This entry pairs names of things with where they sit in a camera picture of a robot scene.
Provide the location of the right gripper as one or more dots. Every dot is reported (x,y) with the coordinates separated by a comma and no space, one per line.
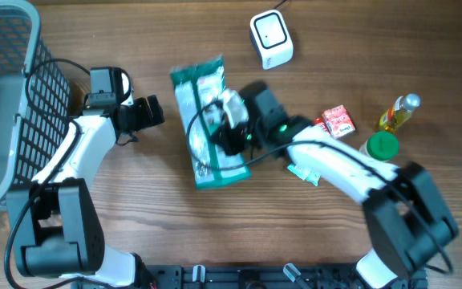
(228,143)

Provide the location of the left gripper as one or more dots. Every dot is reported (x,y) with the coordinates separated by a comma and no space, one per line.
(144,118)

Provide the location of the green 3M gloves package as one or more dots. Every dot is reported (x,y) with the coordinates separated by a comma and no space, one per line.
(197,87)

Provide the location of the red Nescafe coffee stick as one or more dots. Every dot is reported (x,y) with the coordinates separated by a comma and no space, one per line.
(322,124)

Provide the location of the light green plastic sachet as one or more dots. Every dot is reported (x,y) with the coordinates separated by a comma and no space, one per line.
(305,174)

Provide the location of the red tissue pack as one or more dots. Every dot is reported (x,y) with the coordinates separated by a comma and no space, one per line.
(338,122)

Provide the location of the green lid jar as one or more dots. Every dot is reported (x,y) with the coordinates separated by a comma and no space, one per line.
(382,146)

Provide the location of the yellow oil bottle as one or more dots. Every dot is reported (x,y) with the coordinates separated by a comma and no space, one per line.
(398,113)

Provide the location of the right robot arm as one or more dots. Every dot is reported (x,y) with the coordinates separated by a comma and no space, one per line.
(407,218)

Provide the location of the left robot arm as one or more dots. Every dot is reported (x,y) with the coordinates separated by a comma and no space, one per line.
(55,231)

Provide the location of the white barcode scanner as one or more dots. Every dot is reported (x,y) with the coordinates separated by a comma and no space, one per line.
(271,39)

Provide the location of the grey plastic mesh basket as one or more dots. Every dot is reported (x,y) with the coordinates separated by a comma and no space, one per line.
(34,96)

